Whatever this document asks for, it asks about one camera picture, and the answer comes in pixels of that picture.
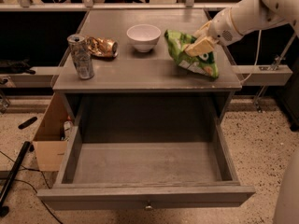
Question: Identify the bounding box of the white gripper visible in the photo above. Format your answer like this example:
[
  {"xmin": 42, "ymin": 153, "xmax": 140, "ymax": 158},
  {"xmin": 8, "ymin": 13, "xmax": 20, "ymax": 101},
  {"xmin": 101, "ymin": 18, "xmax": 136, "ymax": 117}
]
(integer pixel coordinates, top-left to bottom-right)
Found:
[{"xmin": 185, "ymin": 8, "xmax": 243, "ymax": 57}]

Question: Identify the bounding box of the green rice chip bag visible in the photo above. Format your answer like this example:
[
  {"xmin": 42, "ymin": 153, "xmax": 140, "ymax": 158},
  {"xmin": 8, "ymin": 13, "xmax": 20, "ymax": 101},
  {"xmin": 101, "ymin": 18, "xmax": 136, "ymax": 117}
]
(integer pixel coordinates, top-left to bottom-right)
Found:
[{"xmin": 164, "ymin": 29, "xmax": 219, "ymax": 78}]

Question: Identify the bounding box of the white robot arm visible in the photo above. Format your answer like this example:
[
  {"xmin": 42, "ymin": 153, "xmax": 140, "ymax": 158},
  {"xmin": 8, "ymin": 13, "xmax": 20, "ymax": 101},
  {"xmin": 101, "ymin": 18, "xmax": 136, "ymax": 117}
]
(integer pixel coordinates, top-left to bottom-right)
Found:
[{"xmin": 184, "ymin": 0, "xmax": 299, "ymax": 57}]

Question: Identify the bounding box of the open grey drawer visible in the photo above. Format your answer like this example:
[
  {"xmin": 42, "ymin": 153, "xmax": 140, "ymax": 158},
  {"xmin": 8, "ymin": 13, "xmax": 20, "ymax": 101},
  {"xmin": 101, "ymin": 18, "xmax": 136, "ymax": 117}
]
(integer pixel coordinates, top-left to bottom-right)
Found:
[{"xmin": 38, "ymin": 94, "xmax": 255, "ymax": 210}]

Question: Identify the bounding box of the white ceramic bowl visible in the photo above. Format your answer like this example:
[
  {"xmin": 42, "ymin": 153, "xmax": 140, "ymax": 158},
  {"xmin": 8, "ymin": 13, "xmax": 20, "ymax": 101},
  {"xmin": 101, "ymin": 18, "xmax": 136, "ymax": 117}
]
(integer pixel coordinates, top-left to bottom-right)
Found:
[{"xmin": 126, "ymin": 24, "xmax": 161, "ymax": 52}]

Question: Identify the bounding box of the grey wooden cabinet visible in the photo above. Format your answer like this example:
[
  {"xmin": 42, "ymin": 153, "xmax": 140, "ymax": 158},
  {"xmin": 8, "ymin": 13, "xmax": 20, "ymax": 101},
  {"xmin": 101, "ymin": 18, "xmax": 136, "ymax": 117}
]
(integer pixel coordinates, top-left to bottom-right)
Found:
[{"xmin": 53, "ymin": 8, "xmax": 241, "ymax": 117}]

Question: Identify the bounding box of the crushed gold can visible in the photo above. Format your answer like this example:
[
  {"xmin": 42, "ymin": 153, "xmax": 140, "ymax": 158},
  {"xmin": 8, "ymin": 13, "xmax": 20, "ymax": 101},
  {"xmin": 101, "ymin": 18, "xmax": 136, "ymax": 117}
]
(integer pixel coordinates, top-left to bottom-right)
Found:
[{"xmin": 87, "ymin": 36, "xmax": 118, "ymax": 58}]

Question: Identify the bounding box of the upright silver drink can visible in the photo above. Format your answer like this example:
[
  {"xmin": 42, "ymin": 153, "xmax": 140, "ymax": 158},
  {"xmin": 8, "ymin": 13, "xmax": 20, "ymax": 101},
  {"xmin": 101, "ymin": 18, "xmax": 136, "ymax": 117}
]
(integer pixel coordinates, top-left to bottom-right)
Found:
[{"xmin": 67, "ymin": 34, "xmax": 94, "ymax": 79}]

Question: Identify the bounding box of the brown cardboard box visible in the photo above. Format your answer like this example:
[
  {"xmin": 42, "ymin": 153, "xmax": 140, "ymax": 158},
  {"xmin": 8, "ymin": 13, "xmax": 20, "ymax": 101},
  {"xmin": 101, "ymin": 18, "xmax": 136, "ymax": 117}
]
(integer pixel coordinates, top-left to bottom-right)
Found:
[{"xmin": 33, "ymin": 93, "xmax": 71, "ymax": 172}]

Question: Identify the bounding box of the black marker on floor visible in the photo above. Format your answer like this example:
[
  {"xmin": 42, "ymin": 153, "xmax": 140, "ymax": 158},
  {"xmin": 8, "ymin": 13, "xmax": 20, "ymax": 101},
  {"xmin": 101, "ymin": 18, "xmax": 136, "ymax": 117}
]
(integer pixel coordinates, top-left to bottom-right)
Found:
[{"xmin": 18, "ymin": 117, "xmax": 37, "ymax": 130}]

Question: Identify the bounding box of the black pole on floor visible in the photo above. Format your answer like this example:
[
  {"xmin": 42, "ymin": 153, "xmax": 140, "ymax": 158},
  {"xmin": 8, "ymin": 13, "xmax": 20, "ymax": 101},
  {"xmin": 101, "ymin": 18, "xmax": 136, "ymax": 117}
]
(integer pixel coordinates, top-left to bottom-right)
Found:
[{"xmin": 0, "ymin": 141, "xmax": 31, "ymax": 217}]

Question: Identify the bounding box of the white cable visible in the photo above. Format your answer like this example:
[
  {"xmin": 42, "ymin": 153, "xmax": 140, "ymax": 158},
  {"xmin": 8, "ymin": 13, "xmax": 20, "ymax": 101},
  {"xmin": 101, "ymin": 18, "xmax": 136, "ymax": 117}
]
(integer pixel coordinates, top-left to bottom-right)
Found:
[{"xmin": 239, "ymin": 28, "xmax": 263, "ymax": 86}]

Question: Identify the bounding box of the black floor cable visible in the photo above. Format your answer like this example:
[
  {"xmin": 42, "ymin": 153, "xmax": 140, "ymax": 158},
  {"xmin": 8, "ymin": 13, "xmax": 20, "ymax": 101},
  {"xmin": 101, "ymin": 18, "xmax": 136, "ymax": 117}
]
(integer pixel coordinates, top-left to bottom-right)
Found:
[{"xmin": 0, "ymin": 149, "xmax": 64, "ymax": 224}]

